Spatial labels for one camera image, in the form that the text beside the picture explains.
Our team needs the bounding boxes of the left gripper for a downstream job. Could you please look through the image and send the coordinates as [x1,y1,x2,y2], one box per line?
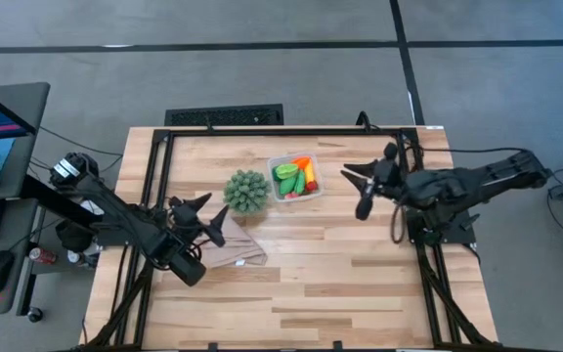
[167,193,230,248]

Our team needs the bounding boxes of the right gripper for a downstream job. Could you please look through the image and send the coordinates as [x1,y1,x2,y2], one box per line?
[340,141,410,221]

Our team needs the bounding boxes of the green toy cucumber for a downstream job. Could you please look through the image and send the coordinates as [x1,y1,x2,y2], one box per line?
[279,175,298,197]

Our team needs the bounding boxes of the light green toy star fruit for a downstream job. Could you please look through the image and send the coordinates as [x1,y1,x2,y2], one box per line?
[274,163,300,180]

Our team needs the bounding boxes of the clear plastic tupperware container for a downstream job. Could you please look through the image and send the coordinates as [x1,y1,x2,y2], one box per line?
[267,152,325,204]

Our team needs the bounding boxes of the artificial succulent in patterned pot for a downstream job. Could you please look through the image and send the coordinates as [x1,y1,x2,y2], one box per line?
[222,168,273,215]

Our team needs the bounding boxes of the folded beige cloth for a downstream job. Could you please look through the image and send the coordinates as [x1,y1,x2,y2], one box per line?
[197,216,269,269]

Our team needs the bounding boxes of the black floor vent grate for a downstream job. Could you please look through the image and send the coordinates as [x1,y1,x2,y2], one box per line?
[163,103,285,127]

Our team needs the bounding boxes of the black bag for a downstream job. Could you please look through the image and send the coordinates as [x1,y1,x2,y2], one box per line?
[55,219,98,254]

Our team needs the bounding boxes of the red soda can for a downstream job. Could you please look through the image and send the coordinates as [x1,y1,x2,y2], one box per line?
[27,246,59,266]

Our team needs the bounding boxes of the grey desk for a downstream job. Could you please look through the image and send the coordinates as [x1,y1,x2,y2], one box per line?
[0,81,52,319]

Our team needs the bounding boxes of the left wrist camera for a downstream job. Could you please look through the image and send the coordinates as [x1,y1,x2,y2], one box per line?
[177,207,203,231]

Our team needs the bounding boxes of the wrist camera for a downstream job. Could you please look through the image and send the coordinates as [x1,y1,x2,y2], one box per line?
[177,207,203,231]
[373,164,400,191]

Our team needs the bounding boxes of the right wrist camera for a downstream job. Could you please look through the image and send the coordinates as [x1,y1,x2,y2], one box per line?
[373,164,400,191]

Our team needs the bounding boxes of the black aluminium table frame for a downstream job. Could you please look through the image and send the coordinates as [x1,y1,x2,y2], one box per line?
[83,124,500,352]

